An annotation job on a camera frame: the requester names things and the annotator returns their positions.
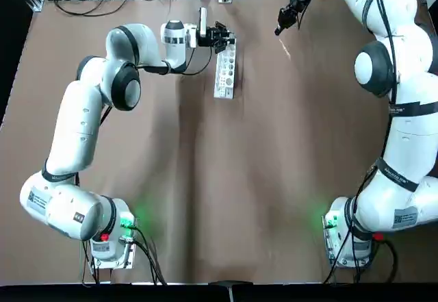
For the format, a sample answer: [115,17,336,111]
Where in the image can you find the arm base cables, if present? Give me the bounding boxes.
[323,228,398,284]
[77,225,168,286]

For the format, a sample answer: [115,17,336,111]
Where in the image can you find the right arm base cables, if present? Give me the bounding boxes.
[323,228,398,284]

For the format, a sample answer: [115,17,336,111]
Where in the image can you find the long black table cable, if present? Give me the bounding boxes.
[54,0,131,17]

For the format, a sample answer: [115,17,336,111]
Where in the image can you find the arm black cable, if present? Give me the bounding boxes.
[297,0,402,214]
[101,47,214,125]

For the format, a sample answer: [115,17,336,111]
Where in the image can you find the white test tube rack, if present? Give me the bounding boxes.
[214,36,237,99]

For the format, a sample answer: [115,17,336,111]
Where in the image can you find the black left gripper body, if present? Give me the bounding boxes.
[198,27,217,48]

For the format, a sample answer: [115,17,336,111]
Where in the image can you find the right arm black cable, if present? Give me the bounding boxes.
[297,0,402,214]

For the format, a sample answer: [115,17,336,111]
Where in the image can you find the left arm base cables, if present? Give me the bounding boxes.
[77,225,168,286]

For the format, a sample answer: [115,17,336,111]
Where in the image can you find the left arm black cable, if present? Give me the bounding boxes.
[101,47,214,125]

